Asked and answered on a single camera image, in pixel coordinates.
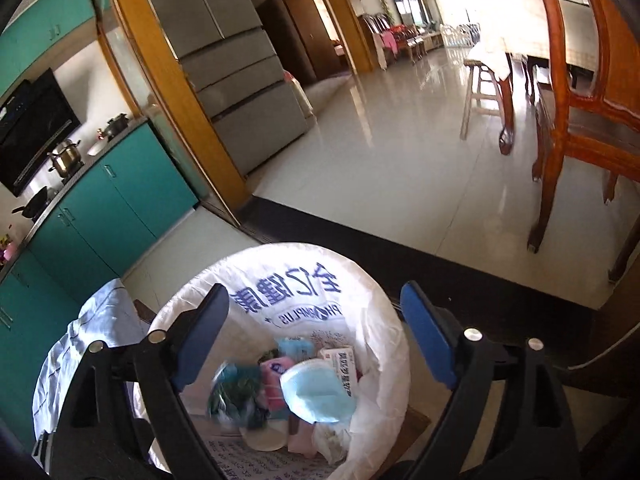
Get green white packet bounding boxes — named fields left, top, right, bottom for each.
left=207, top=362, right=270, bottom=430

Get light blue face mask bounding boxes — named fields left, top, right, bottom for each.
left=280, top=359, right=356, bottom=425

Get white plastic trash bag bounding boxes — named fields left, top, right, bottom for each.
left=152, top=243, right=410, bottom=479

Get teal kitchen base cabinets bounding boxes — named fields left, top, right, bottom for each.
left=1, top=0, right=198, bottom=446

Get pink tissue packet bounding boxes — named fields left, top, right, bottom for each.
left=259, top=356, right=295, bottom=412

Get white medicine box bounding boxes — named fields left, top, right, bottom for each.
left=318, top=346, right=359, bottom=390

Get light blue checked tablecloth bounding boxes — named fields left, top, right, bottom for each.
left=32, top=278, right=149, bottom=439

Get black wok pan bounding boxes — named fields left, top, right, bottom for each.
left=12, top=186, right=56, bottom=222

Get white red bowl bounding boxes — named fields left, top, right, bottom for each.
left=88, top=139, right=108, bottom=157

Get steel cooking pot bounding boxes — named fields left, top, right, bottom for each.
left=47, top=139, right=82, bottom=179

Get black lidded pot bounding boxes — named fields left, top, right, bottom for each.
left=98, top=113, right=129, bottom=140

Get wooden stool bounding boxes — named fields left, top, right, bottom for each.
left=460, top=58, right=515, bottom=156

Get wooden dining chair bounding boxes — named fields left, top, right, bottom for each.
left=527, top=0, right=639, bottom=252

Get black range hood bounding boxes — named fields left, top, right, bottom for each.
left=0, top=68, right=80, bottom=197

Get grey multi-door refrigerator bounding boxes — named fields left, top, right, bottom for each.
left=150, top=0, right=306, bottom=174

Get wooden sliding door frame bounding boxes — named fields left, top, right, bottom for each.
left=92, top=0, right=250, bottom=226

